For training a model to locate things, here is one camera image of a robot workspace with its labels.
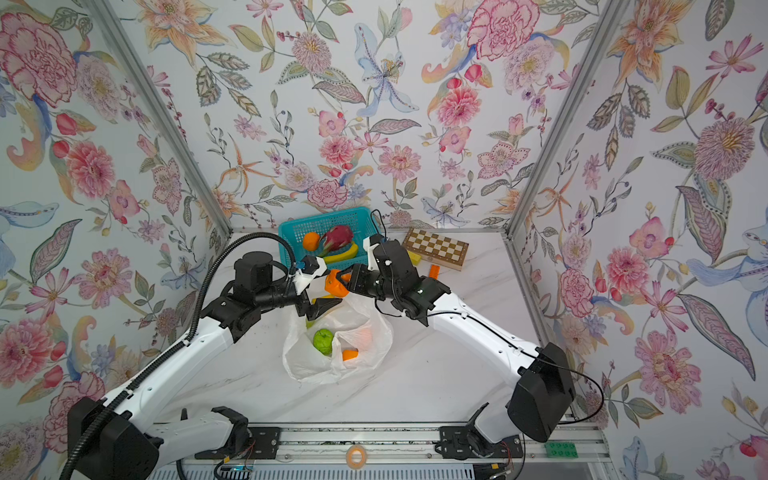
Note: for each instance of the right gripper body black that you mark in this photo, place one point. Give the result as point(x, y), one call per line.
point(373, 285)

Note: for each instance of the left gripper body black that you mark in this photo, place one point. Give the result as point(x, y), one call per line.
point(282, 295)

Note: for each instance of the orange fruit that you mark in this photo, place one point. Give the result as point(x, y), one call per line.
point(311, 241)
point(334, 286)

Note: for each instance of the green apple toy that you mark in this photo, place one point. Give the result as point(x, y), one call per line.
point(322, 341)

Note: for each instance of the white translucent plastic bag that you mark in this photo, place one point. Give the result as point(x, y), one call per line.
point(356, 324)

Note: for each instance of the pink dragon fruit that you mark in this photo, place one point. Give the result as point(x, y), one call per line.
point(336, 239)

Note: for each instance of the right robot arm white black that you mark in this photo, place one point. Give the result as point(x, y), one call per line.
point(541, 382)

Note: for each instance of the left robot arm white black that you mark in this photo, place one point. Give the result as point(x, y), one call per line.
point(116, 437)

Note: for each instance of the yellow banana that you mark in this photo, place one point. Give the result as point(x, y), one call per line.
point(349, 253)

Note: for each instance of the yellow block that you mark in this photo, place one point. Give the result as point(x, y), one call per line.
point(415, 258)

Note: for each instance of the teal plastic basket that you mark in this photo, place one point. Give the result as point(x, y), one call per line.
point(358, 220)

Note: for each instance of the orange block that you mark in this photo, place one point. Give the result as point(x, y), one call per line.
point(433, 271)

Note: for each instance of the wooden chessboard box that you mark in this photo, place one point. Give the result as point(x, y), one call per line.
point(436, 248)

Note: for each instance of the green lego plate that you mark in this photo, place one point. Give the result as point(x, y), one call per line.
point(561, 450)

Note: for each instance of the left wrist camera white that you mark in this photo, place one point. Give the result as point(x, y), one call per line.
point(308, 269)

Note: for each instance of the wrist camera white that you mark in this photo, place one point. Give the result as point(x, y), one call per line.
point(377, 248)
point(308, 269)

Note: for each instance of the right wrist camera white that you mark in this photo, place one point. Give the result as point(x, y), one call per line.
point(377, 248)

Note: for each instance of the aluminium rail base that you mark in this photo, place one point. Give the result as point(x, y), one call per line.
point(387, 451)

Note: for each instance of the left aluminium corner post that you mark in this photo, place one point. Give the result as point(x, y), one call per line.
point(106, 20)

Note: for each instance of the aluminium corner post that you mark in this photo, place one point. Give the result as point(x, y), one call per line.
point(606, 26)
point(106, 20)

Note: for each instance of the right aluminium corner post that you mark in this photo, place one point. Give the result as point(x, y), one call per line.
point(606, 26)

